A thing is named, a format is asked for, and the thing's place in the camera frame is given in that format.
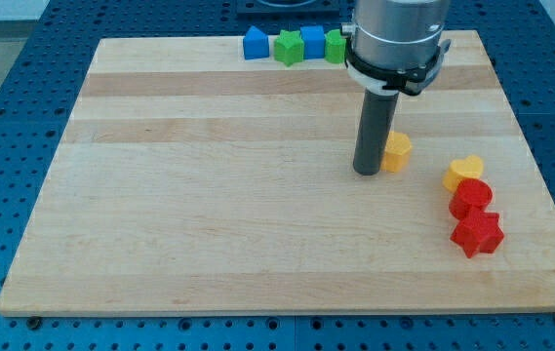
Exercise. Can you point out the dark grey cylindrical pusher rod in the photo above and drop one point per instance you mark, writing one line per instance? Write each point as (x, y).
(374, 127)

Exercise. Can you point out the yellow hexagon block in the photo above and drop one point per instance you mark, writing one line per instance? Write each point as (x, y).
(397, 152)

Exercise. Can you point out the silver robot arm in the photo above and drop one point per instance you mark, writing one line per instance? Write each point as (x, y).
(393, 47)

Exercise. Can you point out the yellow heart block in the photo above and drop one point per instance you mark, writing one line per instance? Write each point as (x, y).
(472, 166)

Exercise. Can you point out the green cylinder block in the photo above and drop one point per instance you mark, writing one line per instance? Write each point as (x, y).
(334, 46)

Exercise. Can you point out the blue cube block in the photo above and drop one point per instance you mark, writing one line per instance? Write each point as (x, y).
(313, 38)

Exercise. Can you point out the green star block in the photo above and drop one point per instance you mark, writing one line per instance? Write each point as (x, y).
(289, 47)

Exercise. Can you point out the red cylinder block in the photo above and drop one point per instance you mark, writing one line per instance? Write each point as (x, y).
(471, 194)

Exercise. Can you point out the blue triangular block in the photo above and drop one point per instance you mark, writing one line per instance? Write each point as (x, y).
(255, 44)

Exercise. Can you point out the red star block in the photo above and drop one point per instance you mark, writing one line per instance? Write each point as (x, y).
(478, 233)

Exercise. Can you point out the light wooden board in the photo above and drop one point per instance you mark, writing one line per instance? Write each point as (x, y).
(190, 181)

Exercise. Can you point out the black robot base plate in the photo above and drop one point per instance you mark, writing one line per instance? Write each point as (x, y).
(286, 7)

